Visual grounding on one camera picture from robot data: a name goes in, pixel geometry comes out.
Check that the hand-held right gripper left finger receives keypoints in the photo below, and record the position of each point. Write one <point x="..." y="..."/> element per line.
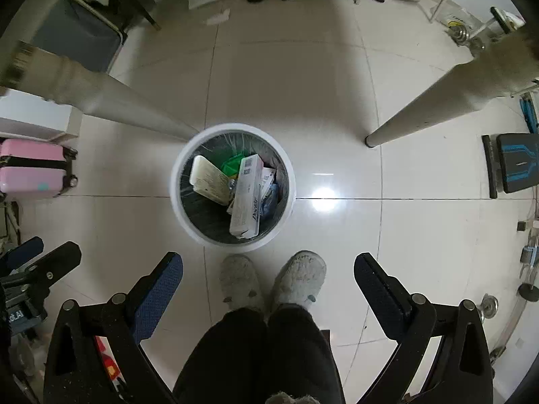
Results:
<point x="158" y="294"/>

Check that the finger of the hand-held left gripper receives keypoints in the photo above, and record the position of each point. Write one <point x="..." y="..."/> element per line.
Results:
<point x="23" y="252"/>
<point x="57" y="261"/>

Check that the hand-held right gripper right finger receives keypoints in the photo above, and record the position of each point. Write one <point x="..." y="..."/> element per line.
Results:
<point x="379" y="294"/>

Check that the white round waste bin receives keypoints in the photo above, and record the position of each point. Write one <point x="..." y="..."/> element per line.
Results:
<point x="185" y="219"/>

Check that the long white box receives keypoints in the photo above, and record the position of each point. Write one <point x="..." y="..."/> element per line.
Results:
<point x="244" y="204"/>

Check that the beige box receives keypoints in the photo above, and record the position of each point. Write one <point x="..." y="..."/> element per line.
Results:
<point x="208" y="179"/>

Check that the small green box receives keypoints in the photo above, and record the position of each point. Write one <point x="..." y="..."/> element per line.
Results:
<point x="230" y="165"/>

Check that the person's right slipper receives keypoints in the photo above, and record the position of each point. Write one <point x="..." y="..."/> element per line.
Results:
<point x="299" y="277"/>

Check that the person's slipper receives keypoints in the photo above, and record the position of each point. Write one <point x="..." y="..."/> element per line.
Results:
<point x="240" y="282"/>
<point x="299" y="277"/>

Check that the person's left slipper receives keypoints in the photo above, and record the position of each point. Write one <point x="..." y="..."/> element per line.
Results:
<point x="240" y="282"/>

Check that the pink suitcase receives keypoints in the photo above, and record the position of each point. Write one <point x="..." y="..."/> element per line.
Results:
<point x="29" y="168"/>

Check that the red packet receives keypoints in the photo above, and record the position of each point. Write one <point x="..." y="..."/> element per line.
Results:
<point x="107" y="364"/>

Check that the person's left leg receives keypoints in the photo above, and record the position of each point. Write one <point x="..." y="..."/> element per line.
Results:
<point x="223" y="357"/>

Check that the metal weight disc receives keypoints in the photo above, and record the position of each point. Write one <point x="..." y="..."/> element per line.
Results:
<point x="489" y="306"/>

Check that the white cabinet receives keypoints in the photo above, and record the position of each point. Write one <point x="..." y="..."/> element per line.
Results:
<point x="33" y="111"/>

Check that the white-legged table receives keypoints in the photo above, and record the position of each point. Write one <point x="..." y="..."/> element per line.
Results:
<point x="126" y="107"/>

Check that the black and blue board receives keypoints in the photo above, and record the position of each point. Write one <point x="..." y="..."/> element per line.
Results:
<point x="516" y="162"/>

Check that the blue tool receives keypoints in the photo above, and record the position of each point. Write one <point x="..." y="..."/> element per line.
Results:
<point x="529" y="111"/>

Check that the metal dumbbell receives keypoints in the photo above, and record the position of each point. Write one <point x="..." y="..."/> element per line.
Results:
<point x="465" y="33"/>

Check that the paper scrap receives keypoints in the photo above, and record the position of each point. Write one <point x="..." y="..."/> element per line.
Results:
<point x="217" y="17"/>

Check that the black-framed chair with cloth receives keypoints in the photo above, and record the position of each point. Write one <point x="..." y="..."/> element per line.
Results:
<point x="503" y="19"/>

